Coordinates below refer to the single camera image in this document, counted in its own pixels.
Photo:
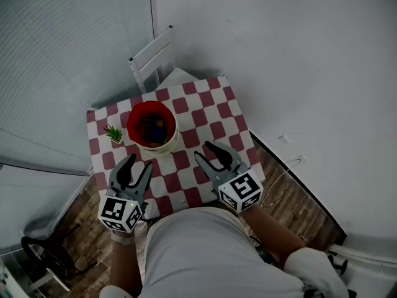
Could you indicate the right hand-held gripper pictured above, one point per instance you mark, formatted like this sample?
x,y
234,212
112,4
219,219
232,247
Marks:
x,y
240,188

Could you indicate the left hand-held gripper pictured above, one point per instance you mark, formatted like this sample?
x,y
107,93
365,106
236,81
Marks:
x,y
114,211

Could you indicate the pile of colourful wooden blocks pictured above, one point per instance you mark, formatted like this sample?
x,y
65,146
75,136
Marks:
x,y
153,130

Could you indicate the person's left forearm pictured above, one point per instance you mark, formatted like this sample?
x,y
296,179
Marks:
x,y
124,265

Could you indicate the person's right forearm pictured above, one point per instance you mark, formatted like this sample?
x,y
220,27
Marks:
x,y
273,234

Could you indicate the cream bucket with coloured shapes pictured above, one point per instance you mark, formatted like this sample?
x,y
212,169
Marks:
x,y
158,151

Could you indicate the red and white checkered tablecloth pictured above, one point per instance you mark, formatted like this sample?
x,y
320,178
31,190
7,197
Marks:
x,y
192,129

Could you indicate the small green potted plant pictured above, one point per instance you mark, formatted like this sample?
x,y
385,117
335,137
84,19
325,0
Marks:
x,y
114,133

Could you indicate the beige wristband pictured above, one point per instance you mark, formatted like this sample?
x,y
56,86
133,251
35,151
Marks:
x,y
122,237

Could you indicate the red fabric bucket liner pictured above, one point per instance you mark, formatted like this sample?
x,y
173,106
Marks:
x,y
135,116

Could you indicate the person's white shirt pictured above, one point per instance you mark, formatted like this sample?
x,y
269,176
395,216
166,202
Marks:
x,y
211,256

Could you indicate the black stool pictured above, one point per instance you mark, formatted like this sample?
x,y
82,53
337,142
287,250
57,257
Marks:
x,y
52,253

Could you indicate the white window blinds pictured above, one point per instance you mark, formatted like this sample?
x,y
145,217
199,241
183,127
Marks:
x,y
71,73

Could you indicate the white wooden chair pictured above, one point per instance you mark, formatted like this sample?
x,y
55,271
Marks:
x,y
155,54

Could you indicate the white wall outlet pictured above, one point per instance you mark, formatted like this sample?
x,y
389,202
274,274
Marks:
x,y
293,149

